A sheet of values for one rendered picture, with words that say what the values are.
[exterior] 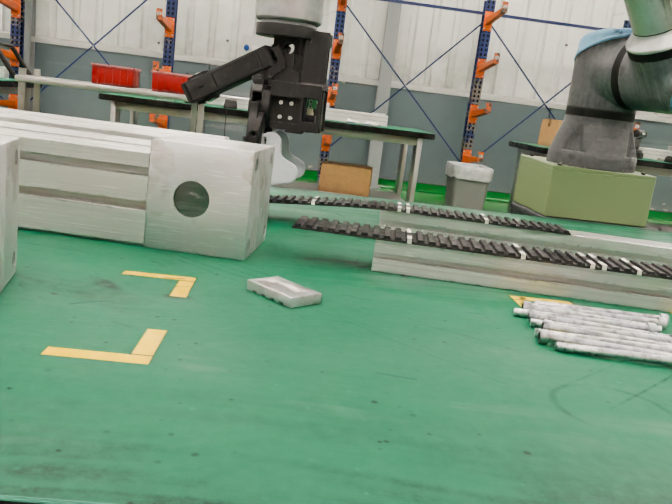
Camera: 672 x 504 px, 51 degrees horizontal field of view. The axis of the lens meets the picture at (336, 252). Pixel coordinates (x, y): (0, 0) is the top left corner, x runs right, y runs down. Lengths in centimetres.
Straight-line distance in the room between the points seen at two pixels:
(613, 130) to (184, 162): 85
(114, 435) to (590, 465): 21
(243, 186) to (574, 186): 76
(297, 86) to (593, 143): 63
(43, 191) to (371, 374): 39
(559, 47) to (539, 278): 829
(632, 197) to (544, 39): 758
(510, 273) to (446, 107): 787
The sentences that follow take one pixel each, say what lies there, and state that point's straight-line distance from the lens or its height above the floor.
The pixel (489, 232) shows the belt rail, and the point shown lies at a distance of 83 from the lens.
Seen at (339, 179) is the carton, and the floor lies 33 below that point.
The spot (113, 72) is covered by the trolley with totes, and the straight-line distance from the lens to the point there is 381.
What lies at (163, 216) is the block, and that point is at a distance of 63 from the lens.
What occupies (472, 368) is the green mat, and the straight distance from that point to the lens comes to 43.
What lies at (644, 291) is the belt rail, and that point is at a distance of 68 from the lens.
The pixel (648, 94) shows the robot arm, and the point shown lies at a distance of 122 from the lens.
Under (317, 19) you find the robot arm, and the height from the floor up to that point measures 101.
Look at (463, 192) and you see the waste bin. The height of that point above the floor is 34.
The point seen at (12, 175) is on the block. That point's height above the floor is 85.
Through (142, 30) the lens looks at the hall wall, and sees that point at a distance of 857.
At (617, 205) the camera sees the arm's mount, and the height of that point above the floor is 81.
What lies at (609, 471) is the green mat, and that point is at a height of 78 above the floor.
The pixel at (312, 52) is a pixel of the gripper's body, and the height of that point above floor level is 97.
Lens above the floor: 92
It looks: 12 degrees down
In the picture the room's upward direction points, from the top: 7 degrees clockwise
